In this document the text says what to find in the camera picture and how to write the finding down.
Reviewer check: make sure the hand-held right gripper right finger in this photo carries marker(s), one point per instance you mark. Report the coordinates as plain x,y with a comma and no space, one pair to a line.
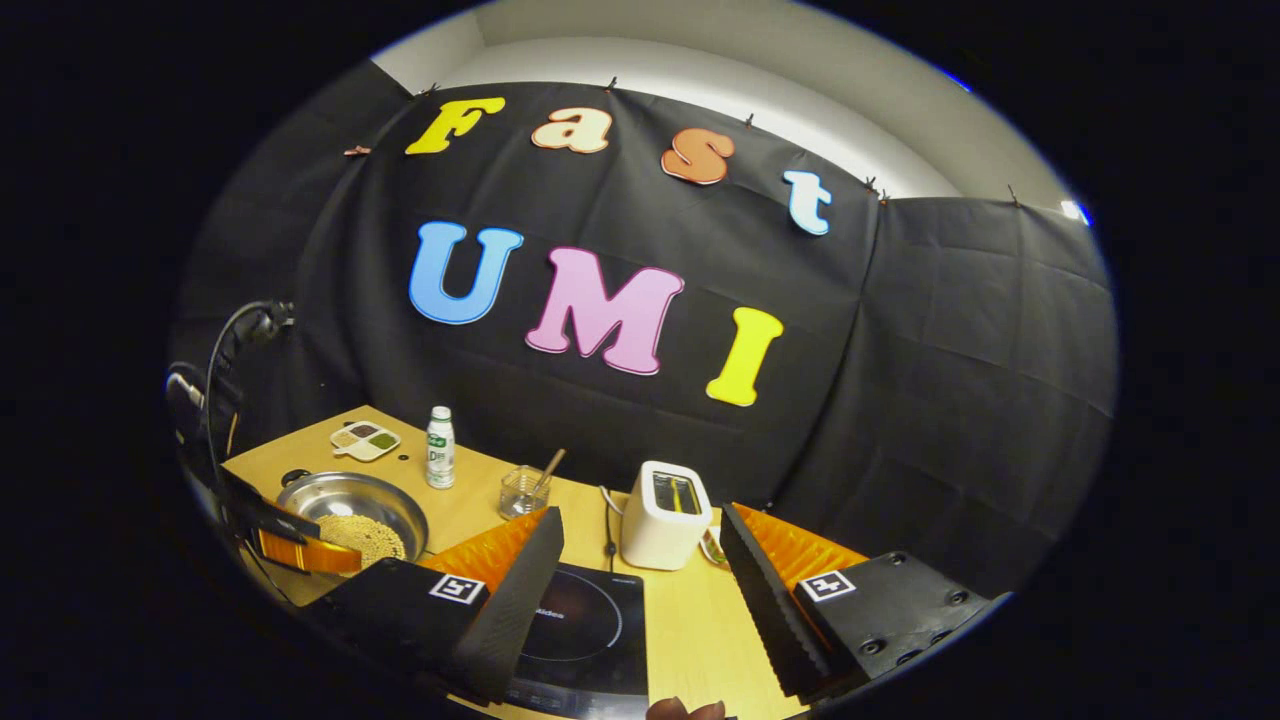
770,610

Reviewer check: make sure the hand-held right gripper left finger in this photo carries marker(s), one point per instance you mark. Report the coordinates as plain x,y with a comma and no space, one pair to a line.
505,610

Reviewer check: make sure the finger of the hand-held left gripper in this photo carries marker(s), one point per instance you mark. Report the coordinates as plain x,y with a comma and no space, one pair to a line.
300,555

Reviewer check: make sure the stainless steel pot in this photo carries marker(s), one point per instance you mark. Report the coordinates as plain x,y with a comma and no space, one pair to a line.
350,495

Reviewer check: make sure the black induction cooktop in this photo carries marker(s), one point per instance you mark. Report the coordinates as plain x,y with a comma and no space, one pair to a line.
590,620

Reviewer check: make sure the pile of yellow beans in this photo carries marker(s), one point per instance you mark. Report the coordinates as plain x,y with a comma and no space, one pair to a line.
372,540

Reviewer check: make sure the sandwich with lettuce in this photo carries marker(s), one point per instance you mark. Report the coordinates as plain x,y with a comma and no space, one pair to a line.
712,548

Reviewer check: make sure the white divided condiment dish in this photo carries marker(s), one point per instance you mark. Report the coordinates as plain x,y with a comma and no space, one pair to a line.
365,441

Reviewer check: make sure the white toaster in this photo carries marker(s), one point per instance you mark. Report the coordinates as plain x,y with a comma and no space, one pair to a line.
662,525

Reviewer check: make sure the wooden stick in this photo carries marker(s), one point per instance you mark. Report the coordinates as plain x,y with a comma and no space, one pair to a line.
552,468

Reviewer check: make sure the small white drink bottle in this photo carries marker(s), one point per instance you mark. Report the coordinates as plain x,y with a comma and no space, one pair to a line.
440,455

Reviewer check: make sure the black backdrop cloth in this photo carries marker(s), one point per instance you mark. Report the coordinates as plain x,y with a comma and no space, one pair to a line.
900,400

